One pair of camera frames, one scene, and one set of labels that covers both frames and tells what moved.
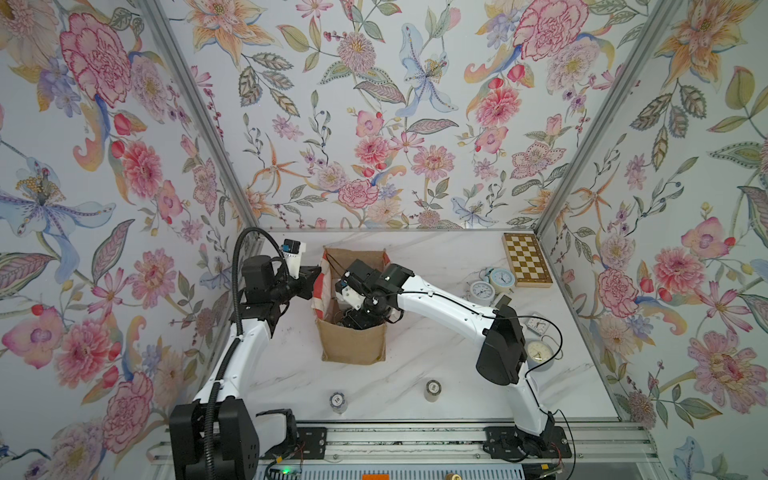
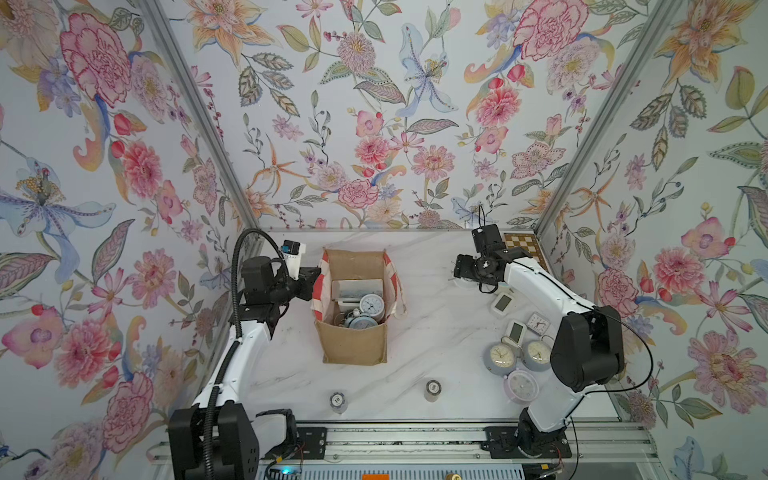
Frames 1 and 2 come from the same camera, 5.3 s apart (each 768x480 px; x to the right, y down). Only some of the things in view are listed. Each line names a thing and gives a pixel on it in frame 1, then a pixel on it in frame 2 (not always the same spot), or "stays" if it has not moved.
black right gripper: [355, 321] → [462, 266]
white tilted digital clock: [504, 300] stays
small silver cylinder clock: [337, 401] stays
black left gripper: [305, 283] stays
